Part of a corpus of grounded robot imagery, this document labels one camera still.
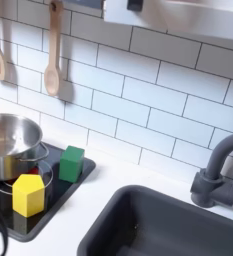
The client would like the green cube block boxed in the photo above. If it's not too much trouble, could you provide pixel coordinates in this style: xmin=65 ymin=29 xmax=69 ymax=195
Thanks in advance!
xmin=58 ymin=145 xmax=86 ymax=184

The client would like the yellow house-shaped block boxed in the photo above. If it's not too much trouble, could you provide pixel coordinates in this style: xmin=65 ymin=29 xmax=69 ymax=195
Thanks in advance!
xmin=11 ymin=173 xmax=46 ymax=219

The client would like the wooden spoon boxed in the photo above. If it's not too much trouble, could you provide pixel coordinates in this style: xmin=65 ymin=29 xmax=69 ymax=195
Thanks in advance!
xmin=43 ymin=0 xmax=65 ymax=97

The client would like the black stove top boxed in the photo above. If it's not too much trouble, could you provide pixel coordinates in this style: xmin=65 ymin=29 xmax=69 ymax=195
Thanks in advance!
xmin=0 ymin=141 xmax=97 ymax=243

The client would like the steel pot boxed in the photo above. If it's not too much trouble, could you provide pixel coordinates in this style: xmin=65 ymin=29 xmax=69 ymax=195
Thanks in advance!
xmin=0 ymin=112 xmax=51 ymax=182

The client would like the dark grey sink basin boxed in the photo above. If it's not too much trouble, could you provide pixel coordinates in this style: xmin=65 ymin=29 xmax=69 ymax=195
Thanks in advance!
xmin=76 ymin=184 xmax=233 ymax=256

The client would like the dark grey tap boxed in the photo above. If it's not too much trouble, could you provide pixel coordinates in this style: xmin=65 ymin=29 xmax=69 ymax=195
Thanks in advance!
xmin=189 ymin=131 xmax=233 ymax=209

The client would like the black hood knob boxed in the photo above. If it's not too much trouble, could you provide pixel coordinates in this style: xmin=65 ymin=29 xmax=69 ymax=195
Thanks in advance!
xmin=126 ymin=0 xmax=144 ymax=12

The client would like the grey range hood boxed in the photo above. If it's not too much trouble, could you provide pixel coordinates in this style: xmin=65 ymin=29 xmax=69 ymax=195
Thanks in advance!
xmin=102 ymin=0 xmax=233 ymax=42

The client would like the dark wall rail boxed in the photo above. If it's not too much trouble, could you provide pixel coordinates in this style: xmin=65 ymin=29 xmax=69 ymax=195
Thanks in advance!
xmin=62 ymin=0 xmax=104 ymax=10

